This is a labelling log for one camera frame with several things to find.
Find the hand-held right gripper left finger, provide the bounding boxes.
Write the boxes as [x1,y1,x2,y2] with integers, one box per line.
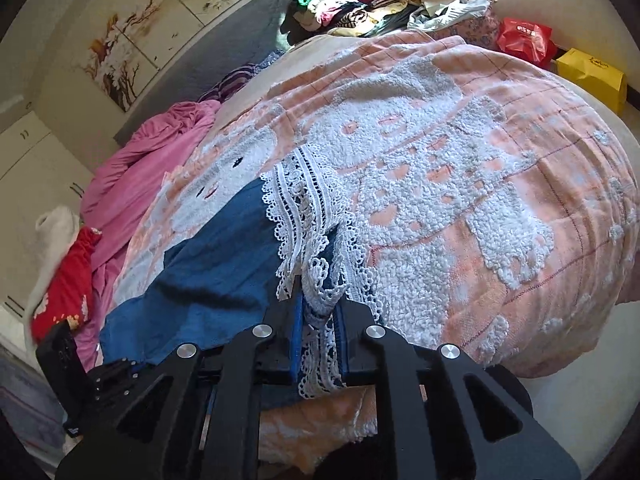
[55,287,306,480]

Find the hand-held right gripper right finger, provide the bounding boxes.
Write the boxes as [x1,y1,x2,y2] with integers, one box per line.
[335,300,583,480]

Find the blue denim pants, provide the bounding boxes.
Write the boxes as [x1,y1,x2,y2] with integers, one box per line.
[100,147,388,401]

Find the red floral cloth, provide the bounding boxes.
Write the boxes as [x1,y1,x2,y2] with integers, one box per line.
[31,227,103,343]

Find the white fluffy cloth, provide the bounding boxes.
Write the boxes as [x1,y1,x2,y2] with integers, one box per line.
[25,205,81,341]

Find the pink quilt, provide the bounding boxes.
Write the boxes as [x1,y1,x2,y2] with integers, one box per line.
[75,100,221,371]

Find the white wardrobe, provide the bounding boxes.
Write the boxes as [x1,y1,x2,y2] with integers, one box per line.
[0,110,96,341]

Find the orange printed blanket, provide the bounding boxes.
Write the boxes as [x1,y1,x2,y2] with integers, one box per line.
[112,30,640,476]

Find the purple striped pillow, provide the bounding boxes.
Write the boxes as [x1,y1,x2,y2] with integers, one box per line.
[197,62,258,103]

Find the beige bed sheet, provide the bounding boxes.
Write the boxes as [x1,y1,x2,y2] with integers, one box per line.
[200,35,331,151]

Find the grey padded headboard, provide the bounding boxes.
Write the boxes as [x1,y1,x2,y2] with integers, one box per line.
[114,0,301,148]

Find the purple floral cloth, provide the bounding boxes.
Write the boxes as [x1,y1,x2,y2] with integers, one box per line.
[440,14,501,51]

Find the white crumpled garment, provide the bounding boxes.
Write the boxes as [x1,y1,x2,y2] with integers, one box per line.
[407,0,493,36]

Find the red plastic bag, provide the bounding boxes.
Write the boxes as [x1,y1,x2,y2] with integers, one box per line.
[495,17,558,66]

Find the yellow paper bag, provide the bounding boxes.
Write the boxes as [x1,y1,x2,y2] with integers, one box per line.
[555,47,628,116]

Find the floral wall painting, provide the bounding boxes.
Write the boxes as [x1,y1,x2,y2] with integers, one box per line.
[70,0,258,113]

